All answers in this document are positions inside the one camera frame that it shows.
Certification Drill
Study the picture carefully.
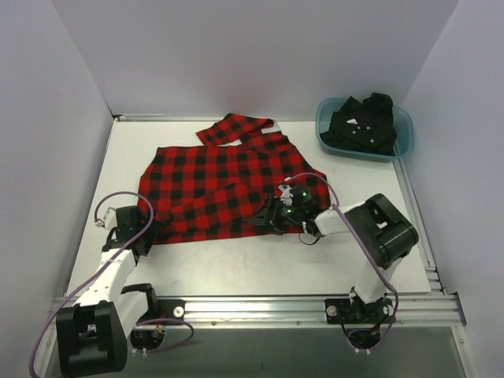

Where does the teal plastic basin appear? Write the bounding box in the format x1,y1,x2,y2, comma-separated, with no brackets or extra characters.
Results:
316,98,414,162

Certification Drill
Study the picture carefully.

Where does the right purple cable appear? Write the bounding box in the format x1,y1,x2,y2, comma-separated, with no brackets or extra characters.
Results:
278,172,398,351

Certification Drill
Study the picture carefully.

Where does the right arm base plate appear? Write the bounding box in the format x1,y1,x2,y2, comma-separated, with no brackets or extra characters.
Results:
324,298,394,325

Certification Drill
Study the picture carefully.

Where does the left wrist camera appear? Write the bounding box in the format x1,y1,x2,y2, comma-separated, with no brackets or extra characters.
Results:
94,207,117,231

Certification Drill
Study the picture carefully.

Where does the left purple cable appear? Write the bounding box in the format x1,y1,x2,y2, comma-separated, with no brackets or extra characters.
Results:
27,191,195,375

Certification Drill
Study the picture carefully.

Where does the red black plaid shirt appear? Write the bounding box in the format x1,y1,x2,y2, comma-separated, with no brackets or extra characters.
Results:
138,113,330,245

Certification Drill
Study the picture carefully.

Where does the black button shirt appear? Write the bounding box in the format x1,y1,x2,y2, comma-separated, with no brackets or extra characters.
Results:
321,92,397,156

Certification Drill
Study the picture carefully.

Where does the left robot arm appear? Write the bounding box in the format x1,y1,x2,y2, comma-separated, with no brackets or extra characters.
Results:
56,206,159,377

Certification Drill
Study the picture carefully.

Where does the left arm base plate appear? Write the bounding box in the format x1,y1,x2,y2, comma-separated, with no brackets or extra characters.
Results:
135,298,186,326

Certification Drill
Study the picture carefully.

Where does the aluminium front rail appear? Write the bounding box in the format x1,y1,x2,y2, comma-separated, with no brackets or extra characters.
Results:
158,291,465,329

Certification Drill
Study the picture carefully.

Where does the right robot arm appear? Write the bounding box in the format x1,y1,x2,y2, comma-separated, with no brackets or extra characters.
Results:
248,184,419,322

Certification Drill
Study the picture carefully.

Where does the purple cable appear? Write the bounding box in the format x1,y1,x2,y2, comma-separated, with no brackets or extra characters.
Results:
27,191,195,375
278,172,398,351

